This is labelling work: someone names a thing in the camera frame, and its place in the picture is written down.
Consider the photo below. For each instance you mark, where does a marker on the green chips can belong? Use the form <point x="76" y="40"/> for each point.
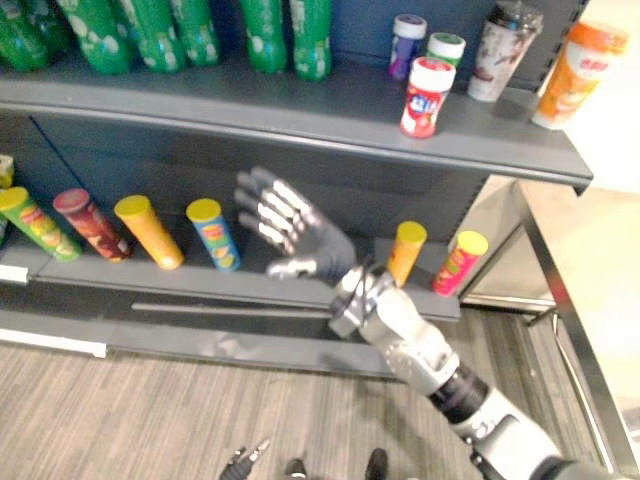
<point x="42" y="227"/>

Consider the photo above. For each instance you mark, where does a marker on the brown white drink cup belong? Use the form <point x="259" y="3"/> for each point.
<point x="500" y="55"/>

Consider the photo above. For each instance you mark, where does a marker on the grey lower shelf board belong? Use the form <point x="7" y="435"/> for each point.
<point x="240" y="285"/>

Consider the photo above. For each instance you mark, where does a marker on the dark red chips can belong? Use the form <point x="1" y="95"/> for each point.
<point x="92" y="227"/>

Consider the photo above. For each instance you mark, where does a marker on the red gum jar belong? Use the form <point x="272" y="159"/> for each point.
<point x="425" y="100"/>

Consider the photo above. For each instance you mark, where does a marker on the green gum jar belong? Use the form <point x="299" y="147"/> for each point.
<point x="446" y="49"/>

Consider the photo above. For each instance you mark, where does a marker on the yellow chips can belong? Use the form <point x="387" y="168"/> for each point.
<point x="150" y="235"/>

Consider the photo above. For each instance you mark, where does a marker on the small white price label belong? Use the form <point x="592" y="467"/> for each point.
<point x="12" y="274"/>

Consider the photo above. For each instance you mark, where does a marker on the orange drink cup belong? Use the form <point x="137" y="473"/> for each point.
<point x="570" y="80"/>

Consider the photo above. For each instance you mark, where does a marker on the purple gum jar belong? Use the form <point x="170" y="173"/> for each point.
<point x="406" y="47"/>

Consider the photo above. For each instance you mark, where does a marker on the long white base label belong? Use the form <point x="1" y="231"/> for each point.
<point x="50" y="342"/>

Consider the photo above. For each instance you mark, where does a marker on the robot dark left foot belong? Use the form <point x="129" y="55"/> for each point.
<point x="296" y="471"/>

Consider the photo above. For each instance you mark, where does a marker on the grey shelf back panel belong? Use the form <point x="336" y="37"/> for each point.
<point x="200" y="170"/>

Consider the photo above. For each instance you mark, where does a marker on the grey shelf base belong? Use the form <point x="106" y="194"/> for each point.
<point x="200" y="342"/>

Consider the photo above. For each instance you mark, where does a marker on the grey upper shelf board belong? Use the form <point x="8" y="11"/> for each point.
<point x="250" y="105"/>

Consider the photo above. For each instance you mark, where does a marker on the robot right arm silver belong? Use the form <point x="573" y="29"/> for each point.
<point x="415" y="330"/>

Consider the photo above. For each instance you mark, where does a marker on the pink chips can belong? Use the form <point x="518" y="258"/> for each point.
<point x="457" y="267"/>

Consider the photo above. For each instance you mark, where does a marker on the blue chips can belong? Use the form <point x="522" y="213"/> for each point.
<point x="215" y="237"/>

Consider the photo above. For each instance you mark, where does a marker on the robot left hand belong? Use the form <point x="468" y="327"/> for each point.
<point x="245" y="462"/>

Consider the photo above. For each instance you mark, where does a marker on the stainless steel counter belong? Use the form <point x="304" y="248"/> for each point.
<point x="500" y="260"/>

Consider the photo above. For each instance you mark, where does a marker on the yellow green snack package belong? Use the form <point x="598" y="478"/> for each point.
<point x="5" y="172"/>

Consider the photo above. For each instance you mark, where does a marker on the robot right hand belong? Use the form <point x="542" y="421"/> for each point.
<point x="320" y="242"/>

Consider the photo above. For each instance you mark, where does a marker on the robot dark foot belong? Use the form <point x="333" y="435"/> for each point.
<point x="296" y="471"/>
<point x="376" y="465"/>

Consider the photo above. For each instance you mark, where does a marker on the robot dark right foot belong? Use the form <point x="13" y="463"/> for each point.
<point x="376" y="465"/>

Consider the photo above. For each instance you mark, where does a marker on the orange chips can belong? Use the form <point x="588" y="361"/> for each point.
<point x="406" y="252"/>

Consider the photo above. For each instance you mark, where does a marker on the grey shelf board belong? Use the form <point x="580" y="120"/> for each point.
<point x="250" y="105"/>
<point x="240" y="285"/>

